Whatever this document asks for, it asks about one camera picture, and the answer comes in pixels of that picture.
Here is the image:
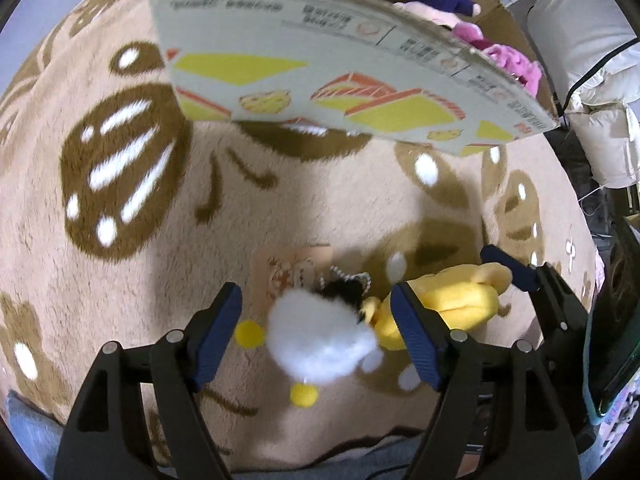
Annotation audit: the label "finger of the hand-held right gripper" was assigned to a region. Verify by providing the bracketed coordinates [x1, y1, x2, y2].
[480, 245, 571, 331]

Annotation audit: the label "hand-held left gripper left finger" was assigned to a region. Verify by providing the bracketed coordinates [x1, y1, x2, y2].
[52, 281, 244, 480]

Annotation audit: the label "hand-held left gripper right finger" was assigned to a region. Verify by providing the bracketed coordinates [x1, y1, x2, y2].
[390, 282, 583, 480]

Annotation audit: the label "yellow plush toy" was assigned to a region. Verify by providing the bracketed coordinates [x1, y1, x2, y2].
[367, 262, 513, 353]

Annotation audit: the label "white fluffy toy yellow pompoms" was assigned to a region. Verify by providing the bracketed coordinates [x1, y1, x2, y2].
[235, 270, 386, 408]

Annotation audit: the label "printed cardboard box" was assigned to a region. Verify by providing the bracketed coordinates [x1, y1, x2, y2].
[148, 0, 563, 157]

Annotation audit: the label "pink printed card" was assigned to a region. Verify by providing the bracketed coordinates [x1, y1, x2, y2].
[252, 246, 333, 311]

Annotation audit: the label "beige brown round rug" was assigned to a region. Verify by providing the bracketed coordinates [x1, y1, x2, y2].
[0, 0, 606, 471]

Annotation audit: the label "grey cloth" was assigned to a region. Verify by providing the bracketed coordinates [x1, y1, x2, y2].
[0, 390, 601, 480]

